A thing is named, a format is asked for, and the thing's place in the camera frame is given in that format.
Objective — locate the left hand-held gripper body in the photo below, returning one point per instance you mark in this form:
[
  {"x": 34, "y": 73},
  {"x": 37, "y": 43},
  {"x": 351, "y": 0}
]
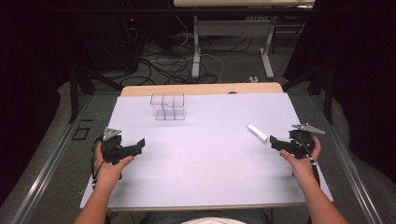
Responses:
[{"x": 111, "y": 146}]

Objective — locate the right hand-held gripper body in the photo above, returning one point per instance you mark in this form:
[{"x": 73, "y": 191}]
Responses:
[{"x": 302, "y": 143}]

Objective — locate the white tube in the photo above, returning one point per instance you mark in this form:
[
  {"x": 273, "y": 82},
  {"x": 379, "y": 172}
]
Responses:
[{"x": 257, "y": 133}]

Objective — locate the clear plastic organizer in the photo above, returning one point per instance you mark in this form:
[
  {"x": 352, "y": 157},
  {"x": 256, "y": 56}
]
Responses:
[{"x": 168, "y": 107}]

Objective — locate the person's right hand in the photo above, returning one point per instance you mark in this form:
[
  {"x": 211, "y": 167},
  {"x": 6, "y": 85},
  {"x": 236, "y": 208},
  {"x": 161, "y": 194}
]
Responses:
[{"x": 303, "y": 169}]

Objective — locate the person's left hand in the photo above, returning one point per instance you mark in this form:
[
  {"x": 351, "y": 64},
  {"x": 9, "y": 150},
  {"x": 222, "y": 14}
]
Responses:
[{"x": 107, "y": 174}]

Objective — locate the black metal stand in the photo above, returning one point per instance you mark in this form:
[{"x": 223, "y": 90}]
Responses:
[
  {"x": 328, "y": 93},
  {"x": 74, "y": 93}
]

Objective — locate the white table mat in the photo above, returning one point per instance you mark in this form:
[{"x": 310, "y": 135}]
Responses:
[{"x": 202, "y": 161}]

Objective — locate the white plug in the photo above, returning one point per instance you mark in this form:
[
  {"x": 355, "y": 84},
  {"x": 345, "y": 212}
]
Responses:
[{"x": 253, "y": 79}]

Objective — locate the wooden table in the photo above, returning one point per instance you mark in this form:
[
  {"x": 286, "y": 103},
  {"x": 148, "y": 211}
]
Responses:
[{"x": 193, "y": 89}]

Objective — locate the person's clothing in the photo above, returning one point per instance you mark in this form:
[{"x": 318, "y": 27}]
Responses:
[{"x": 211, "y": 217}]

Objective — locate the black computer tower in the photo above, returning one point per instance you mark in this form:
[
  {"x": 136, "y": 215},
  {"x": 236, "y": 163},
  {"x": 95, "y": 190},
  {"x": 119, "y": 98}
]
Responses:
[{"x": 130, "y": 43}]

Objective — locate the white metal-legged desk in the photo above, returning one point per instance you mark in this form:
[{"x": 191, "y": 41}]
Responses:
[{"x": 230, "y": 28}]

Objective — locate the aluminium floor rail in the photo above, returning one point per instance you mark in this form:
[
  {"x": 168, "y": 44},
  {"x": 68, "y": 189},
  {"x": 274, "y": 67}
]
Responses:
[
  {"x": 348, "y": 168},
  {"x": 53, "y": 161}
]

